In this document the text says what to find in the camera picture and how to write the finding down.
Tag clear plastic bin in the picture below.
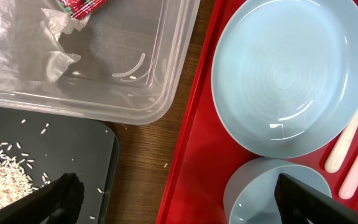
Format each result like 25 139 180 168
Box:
0 0 200 125

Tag red ketchup packet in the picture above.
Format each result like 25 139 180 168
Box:
56 0 106 20

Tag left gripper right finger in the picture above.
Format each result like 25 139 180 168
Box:
274 173 358 224

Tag white plastic spoon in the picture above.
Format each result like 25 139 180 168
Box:
324 109 358 173

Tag light blue plate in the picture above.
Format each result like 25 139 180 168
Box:
211 0 358 159

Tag red serving tray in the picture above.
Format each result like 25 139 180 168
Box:
156 0 358 223

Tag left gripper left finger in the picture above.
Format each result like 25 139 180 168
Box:
0 173 85 224

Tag rice food scraps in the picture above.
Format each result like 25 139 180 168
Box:
0 159 51 208

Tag black plastic tray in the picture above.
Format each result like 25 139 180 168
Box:
0 108 119 223

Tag white napkin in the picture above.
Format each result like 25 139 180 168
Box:
0 0 88 91

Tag light blue small bowl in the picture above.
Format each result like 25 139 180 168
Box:
223 157 332 224

